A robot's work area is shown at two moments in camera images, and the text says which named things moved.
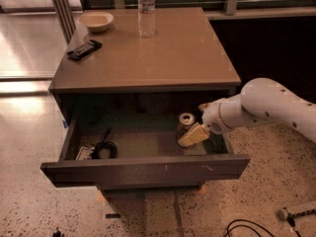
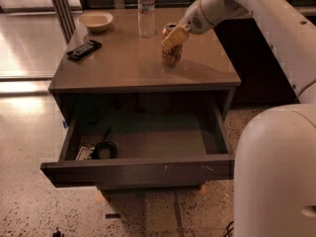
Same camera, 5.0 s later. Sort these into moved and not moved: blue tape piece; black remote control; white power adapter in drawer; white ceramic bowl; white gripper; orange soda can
Moved: orange soda can; white gripper
Not moved: white ceramic bowl; black remote control; white power adapter in drawer; blue tape piece
